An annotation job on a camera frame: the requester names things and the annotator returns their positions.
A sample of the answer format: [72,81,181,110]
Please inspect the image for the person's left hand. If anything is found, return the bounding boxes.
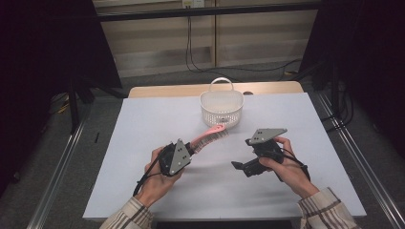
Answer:
[134,146,185,208]

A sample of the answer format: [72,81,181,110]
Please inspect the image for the black horizontal bar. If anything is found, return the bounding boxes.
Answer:
[95,2,323,23]

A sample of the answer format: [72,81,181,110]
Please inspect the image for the pink hairbrush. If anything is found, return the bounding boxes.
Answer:
[190,123,230,155]

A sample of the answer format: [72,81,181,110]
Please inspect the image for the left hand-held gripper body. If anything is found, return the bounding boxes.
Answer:
[158,138,193,177]

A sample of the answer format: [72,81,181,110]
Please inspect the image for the white wall socket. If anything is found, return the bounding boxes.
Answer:
[181,0,205,10]

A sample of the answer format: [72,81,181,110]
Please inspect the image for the black floor cables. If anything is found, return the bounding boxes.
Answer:
[320,81,355,134]

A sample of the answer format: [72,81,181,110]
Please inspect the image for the hand-held gripper cable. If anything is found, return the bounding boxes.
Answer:
[132,155,164,198]
[279,147,311,182]

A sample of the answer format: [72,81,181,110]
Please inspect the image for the right hand-held gripper cable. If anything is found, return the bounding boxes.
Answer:
[279,147,311,182]

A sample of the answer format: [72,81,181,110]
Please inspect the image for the white plastic basket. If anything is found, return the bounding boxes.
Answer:
[199,76,245,130]

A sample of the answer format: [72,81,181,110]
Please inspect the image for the left hand-held gripper cable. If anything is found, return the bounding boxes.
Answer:
[132,155,164,198]

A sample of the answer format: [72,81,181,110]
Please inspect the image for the black wall cable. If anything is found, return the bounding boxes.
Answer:
[184,15,302,82]

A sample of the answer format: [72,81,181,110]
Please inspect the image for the white table cover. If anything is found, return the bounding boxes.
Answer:
[82,93,367,222]

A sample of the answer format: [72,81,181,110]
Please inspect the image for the black curtain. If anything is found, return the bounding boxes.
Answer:
[298,0,405,160]
[0,0,124,198]

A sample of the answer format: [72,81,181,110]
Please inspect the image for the aluminium floor rail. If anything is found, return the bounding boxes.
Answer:
[317,93,405,229]
[26,119,88,229]

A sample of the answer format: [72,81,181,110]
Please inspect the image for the black metal stand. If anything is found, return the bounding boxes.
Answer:
[67,75,97,134]

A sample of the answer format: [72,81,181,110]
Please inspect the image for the person's right hand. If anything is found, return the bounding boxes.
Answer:
[258,135,320,200]

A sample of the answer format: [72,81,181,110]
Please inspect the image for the yellow floor cable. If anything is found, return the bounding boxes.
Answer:
[54,94,71,115]

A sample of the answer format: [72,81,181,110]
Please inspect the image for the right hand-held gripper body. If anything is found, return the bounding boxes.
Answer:
[241,128,288,177]

